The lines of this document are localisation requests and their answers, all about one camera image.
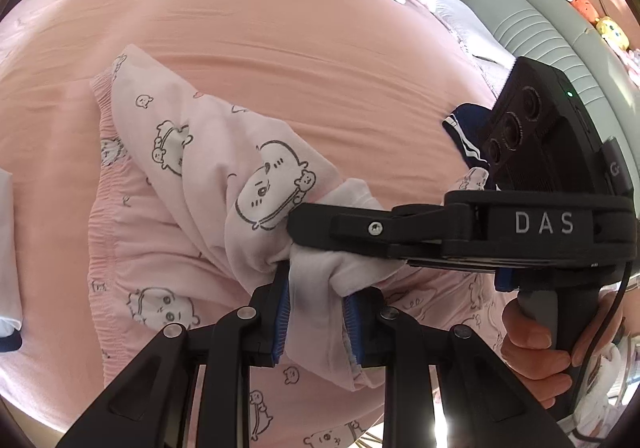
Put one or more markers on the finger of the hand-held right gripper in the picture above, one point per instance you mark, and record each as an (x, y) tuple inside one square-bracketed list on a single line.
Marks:
[(350, 228)]

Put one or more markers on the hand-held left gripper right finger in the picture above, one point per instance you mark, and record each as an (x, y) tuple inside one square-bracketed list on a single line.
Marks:
[(351, 328)]

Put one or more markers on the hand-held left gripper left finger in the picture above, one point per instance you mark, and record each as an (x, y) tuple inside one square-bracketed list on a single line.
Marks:
[(281, 323)]

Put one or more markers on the pink cartoon print pajama pants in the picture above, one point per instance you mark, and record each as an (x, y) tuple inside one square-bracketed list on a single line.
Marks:
[(170, 138)]

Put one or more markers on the person's right hand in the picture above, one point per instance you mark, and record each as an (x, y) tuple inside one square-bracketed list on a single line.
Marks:
[(530, 353)]

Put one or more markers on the navy striped pants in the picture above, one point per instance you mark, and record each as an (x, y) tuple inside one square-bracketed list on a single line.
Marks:
[(465, 133)]

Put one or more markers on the yellow plush toy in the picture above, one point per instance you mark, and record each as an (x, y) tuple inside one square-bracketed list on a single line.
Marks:
[(612, 33)]

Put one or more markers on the grey padded headboard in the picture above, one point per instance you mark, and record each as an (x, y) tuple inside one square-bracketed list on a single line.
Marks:
[(540, 13)]

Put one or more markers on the orange plush toy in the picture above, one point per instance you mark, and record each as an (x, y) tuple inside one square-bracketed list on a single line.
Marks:
[(585, 8)]

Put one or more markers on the pink bed sheet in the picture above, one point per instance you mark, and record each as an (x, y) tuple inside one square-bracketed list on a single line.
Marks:
[(250, 28)]

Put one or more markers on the dark garment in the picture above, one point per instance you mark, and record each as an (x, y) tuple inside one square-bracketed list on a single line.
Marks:
[(10, 343)]

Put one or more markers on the white garment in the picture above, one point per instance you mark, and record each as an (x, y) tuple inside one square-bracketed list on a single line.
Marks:
[(10, 253)]

